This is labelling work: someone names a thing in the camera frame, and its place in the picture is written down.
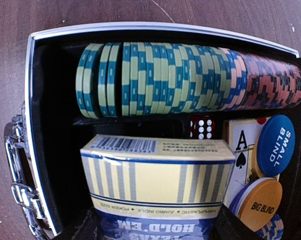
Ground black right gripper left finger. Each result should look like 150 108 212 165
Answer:
52 207 102 240

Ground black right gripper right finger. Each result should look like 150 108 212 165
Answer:
211 204 263 240

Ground orange big blind button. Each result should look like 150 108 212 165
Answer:
234 177 283 232

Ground Texas Hold'em card box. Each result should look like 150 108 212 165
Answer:
80 134 235 240

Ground aluminium poker case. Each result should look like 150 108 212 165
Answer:
4 21 301 240

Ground red translucent die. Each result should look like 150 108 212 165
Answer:
189 115 216 140

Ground blue small blind button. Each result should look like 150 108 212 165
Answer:
256 114 296 177

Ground red playing card deck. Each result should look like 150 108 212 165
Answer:
222 117 268 209

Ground left row poker chips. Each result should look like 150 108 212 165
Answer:
75 42 301 119

